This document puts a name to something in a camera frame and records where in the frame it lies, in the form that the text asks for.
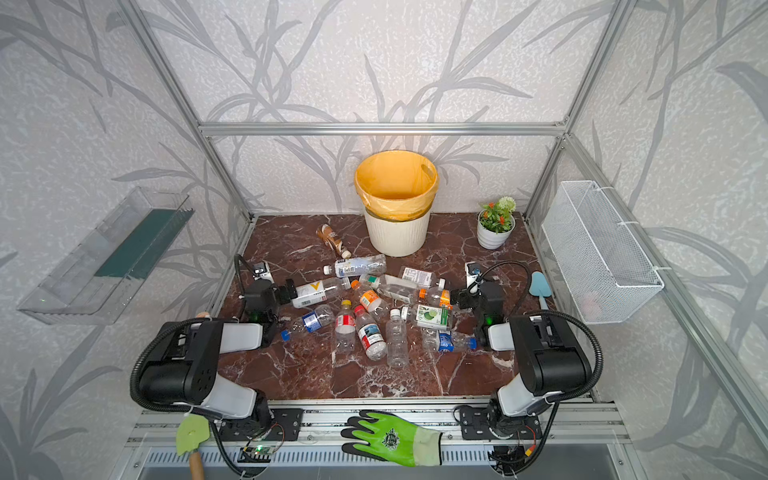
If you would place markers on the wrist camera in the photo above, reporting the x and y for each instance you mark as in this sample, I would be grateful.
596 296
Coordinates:
261 270
472 271

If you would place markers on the yellow plastic bin liner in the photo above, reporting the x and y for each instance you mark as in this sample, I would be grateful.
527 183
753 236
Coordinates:
397 185

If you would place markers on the blue label bottle right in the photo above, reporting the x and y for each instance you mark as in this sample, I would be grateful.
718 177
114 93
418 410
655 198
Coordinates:
448 341

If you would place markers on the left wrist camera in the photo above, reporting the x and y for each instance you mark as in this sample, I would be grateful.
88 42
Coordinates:
261 270

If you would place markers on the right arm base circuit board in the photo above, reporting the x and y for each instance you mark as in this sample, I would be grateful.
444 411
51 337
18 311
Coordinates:
513 457

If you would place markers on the white ribbed waste bin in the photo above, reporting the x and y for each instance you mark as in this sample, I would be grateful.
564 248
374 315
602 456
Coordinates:
397 238

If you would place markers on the red cap white label bottle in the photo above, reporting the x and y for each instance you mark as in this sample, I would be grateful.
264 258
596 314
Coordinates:
369 334

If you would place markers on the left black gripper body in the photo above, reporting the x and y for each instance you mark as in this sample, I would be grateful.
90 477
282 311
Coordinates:
284 292

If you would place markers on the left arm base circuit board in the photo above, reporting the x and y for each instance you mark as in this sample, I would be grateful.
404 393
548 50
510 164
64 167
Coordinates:
253 454

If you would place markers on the yellow cap red label bottle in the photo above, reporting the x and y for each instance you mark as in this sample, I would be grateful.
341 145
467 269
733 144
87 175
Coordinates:
344 334

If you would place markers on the orange label bottle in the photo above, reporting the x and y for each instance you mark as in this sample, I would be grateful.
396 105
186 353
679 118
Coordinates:
366 296
435 296

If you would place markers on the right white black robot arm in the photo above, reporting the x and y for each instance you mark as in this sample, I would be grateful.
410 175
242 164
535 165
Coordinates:
558 357

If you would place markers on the clear bottle white cap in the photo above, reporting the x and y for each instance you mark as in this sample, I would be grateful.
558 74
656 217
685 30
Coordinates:
396 338

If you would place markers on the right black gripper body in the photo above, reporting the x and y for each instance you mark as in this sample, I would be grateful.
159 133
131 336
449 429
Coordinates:
464 299

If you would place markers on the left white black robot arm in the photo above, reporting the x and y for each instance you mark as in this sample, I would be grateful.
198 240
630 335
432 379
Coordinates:
178 370

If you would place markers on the light blue plastic trowel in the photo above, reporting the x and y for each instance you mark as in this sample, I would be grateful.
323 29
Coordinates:
540 289

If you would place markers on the bottle white yellow label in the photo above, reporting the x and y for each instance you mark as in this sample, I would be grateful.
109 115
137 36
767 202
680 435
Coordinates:
320 291

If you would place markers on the green tea label bottle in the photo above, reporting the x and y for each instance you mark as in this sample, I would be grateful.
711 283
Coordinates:
429 317

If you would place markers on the brown crushed plastic bottle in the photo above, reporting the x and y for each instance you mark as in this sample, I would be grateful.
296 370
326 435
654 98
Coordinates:
326 233

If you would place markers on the white wire mesh basket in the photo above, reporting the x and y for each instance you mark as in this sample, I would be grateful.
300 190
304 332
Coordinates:
608 274

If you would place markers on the clear acrylic wall shelf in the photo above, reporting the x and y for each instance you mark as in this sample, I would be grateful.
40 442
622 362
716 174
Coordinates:
94 284

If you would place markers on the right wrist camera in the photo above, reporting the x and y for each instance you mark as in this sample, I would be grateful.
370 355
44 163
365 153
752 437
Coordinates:
472 271

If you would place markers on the bottle blue label blue cap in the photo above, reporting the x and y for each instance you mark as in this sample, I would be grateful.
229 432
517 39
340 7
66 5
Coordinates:
293 328

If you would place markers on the clear bottle green cap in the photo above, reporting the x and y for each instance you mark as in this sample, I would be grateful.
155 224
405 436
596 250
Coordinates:
395 288

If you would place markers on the white pot with plant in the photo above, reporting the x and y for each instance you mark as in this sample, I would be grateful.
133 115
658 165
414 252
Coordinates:
496 222

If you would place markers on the green and black work glove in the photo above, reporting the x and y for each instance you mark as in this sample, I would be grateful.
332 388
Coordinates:
384 436

